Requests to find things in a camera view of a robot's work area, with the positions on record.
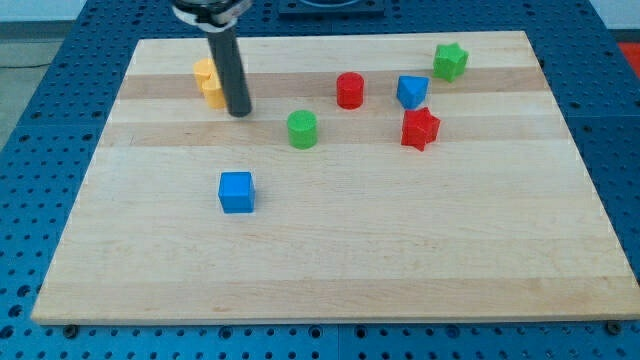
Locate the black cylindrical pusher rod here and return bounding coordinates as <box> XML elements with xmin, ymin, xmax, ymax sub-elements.
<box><xmin>207</xmin><ymin>26</ymin><xmax>252</xmax><ymax>118</ymax></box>

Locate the silver robot tool flange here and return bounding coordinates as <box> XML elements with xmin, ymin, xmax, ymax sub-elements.
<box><xmin>171</xmin><ymin>0</ymin><xmax>253</xmax><ymax>32</ymax></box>

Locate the red cylinder block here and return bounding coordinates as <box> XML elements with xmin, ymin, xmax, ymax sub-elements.
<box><xmin>336</xmin><ymin>72</ymin><xmax>365</xmax><ymax>110</ymax></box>

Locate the red star block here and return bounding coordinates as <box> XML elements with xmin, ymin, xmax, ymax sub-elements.
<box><xmin>401</xmin><ymin>107</ymin><xmax>441</xmax><ymax>152</ymax></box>

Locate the green star block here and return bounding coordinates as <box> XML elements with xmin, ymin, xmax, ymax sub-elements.
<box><xmin>433</xmin><ymin>43</ymin><xmax>469</xmax><ymax>82</ymax></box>

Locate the yellow heart block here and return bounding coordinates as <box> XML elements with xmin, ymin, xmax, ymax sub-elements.
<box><xmin>193</xmin><ymin>58</ymin><xmax>226</xmax><ymax>109</ymax></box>

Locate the green cylinder block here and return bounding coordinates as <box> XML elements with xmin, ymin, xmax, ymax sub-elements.
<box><xmin>287</xmin><ymin>110</ymin><xmax>318</xmax><ymax>149</ymax></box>

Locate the blue cube block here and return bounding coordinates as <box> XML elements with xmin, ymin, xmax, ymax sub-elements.
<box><xmin>218</xmin><ymin>172</ymin><xmax>255</xmax><ymax>213</ymax></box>

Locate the blue triangle block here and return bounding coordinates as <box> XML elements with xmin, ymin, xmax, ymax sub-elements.
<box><xmin>396</xmin><ymin>75</ymin><xmax>430</xmax><ymax>110</ymax></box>

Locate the wooden board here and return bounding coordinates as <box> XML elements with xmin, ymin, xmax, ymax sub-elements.
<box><xmin>32</xmin><ymin>31</ymin><xmax>639</xmax><ymax>325</ymax></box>

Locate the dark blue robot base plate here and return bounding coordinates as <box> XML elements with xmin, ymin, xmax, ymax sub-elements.
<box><xmin>278</xmin><ymin>0</ymin><xmax>386</xmax><ymax>18</ymax></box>

